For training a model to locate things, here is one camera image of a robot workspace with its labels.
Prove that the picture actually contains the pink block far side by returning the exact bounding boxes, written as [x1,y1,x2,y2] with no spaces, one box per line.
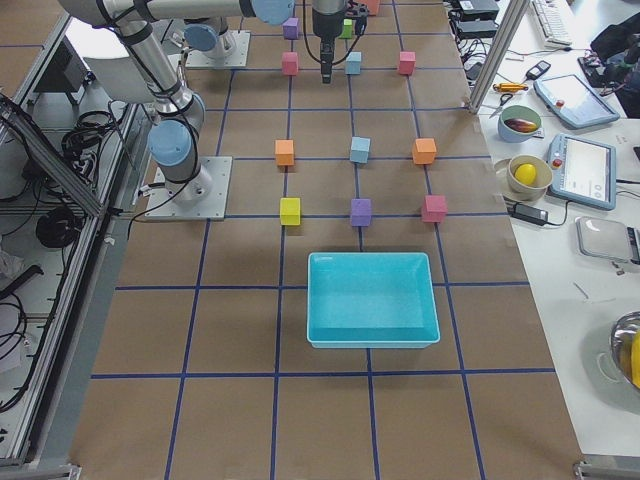
[397,50,416,76]

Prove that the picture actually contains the pink block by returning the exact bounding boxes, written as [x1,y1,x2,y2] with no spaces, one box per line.
[421,195,448,223]
[397,50,416,76]

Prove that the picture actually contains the aluminium frame post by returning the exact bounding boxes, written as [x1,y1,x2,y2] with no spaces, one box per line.
[468,0,529,114]

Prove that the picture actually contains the scissors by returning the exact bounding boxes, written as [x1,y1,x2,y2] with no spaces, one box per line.
[490,92,514,118]

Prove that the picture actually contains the near purple block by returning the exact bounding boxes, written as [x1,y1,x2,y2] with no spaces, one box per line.
[350,198,372,227]

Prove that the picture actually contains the black power adapter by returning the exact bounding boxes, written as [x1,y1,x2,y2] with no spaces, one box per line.
[508,202,548,226]

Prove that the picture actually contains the yellow block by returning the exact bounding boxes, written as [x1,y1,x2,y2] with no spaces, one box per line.
[279,197,302,226]

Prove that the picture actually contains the teach pendant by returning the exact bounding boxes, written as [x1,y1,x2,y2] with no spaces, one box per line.
[547,134,617,211]
[533,74,620,129]

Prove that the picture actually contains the orange block far side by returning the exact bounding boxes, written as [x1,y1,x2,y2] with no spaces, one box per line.
[412,138,437,165]

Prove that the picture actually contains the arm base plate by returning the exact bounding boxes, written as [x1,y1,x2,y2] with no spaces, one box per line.
[144,156,233,221]
[184,25,251,70]

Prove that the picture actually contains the light blue block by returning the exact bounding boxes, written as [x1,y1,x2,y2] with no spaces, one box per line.
[349,136,371,164]
[344,51,362,76]

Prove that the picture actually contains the far teach pendant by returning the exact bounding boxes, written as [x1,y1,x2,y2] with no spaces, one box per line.
[533,74,620,129]

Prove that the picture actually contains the green block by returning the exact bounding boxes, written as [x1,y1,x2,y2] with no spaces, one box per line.
[339,19,354,39]

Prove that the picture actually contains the cyan plastic tray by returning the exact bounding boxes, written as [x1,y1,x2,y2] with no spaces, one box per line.
[306,252,441,349]

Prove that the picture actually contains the pink plastic tray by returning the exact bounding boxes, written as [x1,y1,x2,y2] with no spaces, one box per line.
[360,0,381,16]

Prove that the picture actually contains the yellow handled tool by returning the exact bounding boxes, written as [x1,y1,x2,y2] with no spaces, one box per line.
[492,82,529,94]

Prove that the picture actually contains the orange block near arm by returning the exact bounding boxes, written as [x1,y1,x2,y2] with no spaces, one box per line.
[274,139,295,167]

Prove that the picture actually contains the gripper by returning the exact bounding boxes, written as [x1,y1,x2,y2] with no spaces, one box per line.
[347,0,368,36]
[312,0,347,83]

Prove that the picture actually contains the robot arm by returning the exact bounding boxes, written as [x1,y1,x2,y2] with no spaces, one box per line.
[184,1,369,66]
[60,1,294,203]

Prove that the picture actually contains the white keyboard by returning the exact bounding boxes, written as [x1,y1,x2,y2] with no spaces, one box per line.
[530,0,573,48]

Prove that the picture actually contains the steel bowl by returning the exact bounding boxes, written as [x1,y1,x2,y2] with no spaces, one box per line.
[596,311,639,395]

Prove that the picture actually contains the purple block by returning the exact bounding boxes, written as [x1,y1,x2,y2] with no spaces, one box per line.
[350,198,372,227]
[282,17,300,40]

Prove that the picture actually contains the blue bowl with fruit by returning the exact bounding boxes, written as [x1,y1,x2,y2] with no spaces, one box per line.
[497,105,542,143]

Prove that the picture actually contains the beige bowl with lemon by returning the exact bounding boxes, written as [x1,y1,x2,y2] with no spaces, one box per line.
[506,155,553,201]

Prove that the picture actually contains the near teach pendant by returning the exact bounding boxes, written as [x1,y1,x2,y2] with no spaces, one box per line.
[547,134,617,211]

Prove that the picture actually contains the kitchen scale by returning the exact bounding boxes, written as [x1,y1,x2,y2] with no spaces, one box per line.
[576,216,639,265]

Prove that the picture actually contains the pink block near arm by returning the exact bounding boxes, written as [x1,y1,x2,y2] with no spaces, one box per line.
[281,51,299,77]

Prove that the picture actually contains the near pink block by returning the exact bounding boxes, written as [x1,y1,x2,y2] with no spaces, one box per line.
[421,195,448,223]

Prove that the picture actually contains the far purple block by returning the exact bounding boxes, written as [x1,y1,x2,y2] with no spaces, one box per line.
[282,17,300,40]

